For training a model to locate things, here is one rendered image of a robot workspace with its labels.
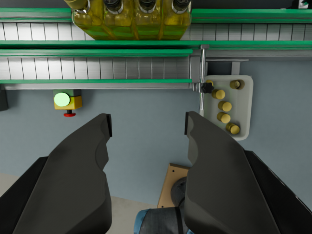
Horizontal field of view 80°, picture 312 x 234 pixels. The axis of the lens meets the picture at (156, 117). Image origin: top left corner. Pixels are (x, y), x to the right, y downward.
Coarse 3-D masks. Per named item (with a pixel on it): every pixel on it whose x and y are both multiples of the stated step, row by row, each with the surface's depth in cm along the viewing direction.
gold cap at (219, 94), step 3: (213, 90) 69; (216, 90) 66; (219, 90) 65; (222, 90) 65; (213, 93) 68; (216, 93) 65; (219, 93) 65; (222, 93) 65; (213, 96) 68; (216, 96) 65; (219, 96) 65; (222, 96) 65
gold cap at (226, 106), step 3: (219, 102) 70; (222, 102) 67; (225, 102) 66; (228, 102) 66; (219, 105) 69; (222, 105) 66; (225, 105) 66; (228, 105) 66; (231, 105) 66; (219, 108) 70; (222, 108) 66; (225, 108) 66; (228, 108) 66
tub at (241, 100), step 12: (216, 84) 69; (228, 84) 69; (252, 84) 62; (204, 96) 69; (228, 96) 70; (240, 96) 68; (204, 108) 70; (216, 108) 70; (240, 108) 68; (216, 120) 71; (240, 120) 68; (228, 132) 70; (240, 132) 68
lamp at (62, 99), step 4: (56, 96) 60; (60, 96) 60; (64, 96) 60; (68, 96) 62; (56, 100) 60; (60, 100) 60; (64, 100) 60; (68, 100) 62; (60, 104) 60; (64, 104) 61
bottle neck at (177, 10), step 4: (172, 0) 34; (176, 0) 30; (180, 0) 29; (184, 0) 29; (188, 0) 29; (172, 4) 33; (176, 4) 31; (180, 4) 31; (184, 4) 30; (188, 4) 32; (172, 8) 34; (176, 8) 33; (180, 8) 32; (184, 8) 32; (176, 12) 34; (180, 12) 34
